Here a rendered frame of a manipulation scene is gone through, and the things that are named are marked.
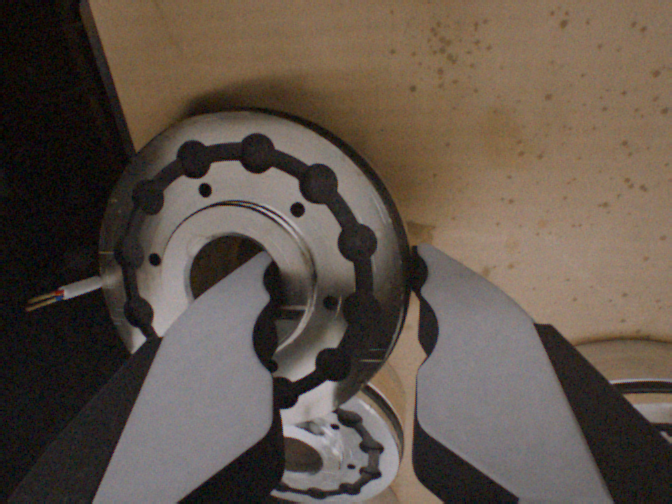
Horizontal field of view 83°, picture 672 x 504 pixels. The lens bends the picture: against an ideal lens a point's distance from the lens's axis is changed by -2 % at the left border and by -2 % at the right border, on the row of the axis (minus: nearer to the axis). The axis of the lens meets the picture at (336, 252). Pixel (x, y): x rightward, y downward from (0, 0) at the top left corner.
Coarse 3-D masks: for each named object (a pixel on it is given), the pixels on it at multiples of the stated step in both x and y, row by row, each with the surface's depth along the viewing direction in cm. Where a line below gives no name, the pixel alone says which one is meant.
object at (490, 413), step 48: (432, 288) 10; (480, 288) 10; (432, 336) 9; (480, 336) 8; (528, 336) 8; (432, 384) 7; (480, 384) 7; (528, 384) 7; (432, 432) 6; (480, 432) 6; (528, 432) 6; (576, 432) 6; (432, 480) 7; (480, 480) 6; (528, 480) 6; (576, 480) 5
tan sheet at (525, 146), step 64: (128, 0) 12; (192, 0) 12; (256, 0) 12; (320, 0) 12; (384, 0) 11; (448, 0) 11; (512, 0) 11; (576, 0) 10; (640, 0) 10; (128, 64) 14; (192, 64) 13; (256, 64) 13; (320, 64) 12; (384, 64) 12; (448, 64) 12; (512, 64) 12; (576, 64) 11; (640, 64) 11; (384, 128) 13; (448, 128) 13; (512, 128) 12; (576, 128) 12; (640, 128) 12; (448, 192) 14; (512, 192) 14; (576, 192) 13; (640, 192) 13; (512, 256) 15; (576, 256) 14; (640, 256) 14; (576, 320) 16; (640, 320) 15
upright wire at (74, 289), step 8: (88, 280) 13; (96, 280) 13; (64, 288) 12; (72, 288) 12; (80, 288) 12; (88, 288) 13; (96, 288) 13; (40, 296) 11; (48, 296) 11; (56, 296) 12; (64, 296) 12; (72, 296) 12; (40, 304) 11
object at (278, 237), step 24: (192, 216) 11; (216, 216) 11; (240, 216) 11; (264, 216) 11; (168, 240) 12; (192, 240) 11; (264, 240) 11; (288, 240) 11; (168, 264) 12; (192, 264) 12; (288, 264) 11; (312, 264) 11; (168, 288) 12; (192, 288) 12; (288, 288) 11; (312, 288) 11; (288, 312) 11; (288, 336) 11
